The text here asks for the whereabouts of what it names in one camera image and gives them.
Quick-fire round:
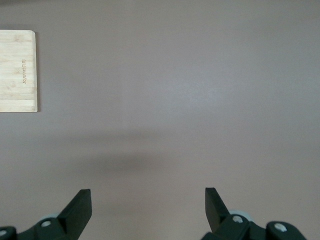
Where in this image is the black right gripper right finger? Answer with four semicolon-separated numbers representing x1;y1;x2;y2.
201;187;308;240

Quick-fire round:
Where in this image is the bamboo cutting board, metal handle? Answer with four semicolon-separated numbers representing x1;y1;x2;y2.
0;29;38;113

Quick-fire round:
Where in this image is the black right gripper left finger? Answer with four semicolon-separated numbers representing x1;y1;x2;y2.
0;189;93;240

